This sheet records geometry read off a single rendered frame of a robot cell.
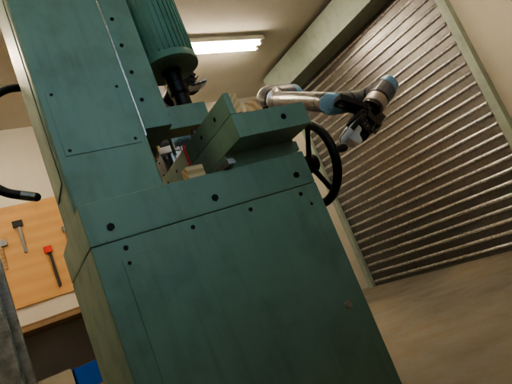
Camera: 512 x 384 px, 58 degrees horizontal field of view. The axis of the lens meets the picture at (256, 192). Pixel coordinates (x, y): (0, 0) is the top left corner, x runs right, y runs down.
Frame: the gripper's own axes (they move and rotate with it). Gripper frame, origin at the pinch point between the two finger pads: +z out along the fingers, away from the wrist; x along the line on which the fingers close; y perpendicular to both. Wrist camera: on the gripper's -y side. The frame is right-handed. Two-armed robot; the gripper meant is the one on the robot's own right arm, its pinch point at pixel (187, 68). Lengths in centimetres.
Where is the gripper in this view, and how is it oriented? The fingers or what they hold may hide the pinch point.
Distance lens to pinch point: 162.8
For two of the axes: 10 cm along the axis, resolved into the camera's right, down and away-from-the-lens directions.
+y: 4.3, -7.5, 5.0
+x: 8.1, 5.7, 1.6
